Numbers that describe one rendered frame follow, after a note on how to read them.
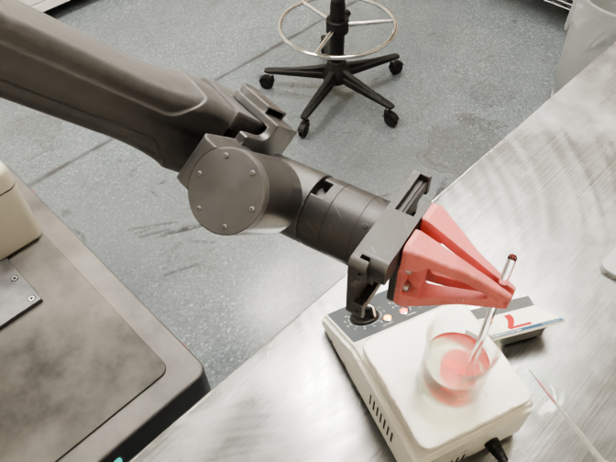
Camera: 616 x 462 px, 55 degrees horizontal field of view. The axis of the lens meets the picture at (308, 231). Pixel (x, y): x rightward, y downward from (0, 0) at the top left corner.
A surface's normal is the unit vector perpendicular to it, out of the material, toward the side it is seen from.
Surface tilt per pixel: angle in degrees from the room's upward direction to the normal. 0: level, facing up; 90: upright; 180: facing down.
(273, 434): 0
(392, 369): 0
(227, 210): 45
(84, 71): 90
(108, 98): 90
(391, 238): 0
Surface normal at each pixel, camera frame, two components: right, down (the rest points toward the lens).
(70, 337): -0.02, -0.64
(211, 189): -0.39, 0.00
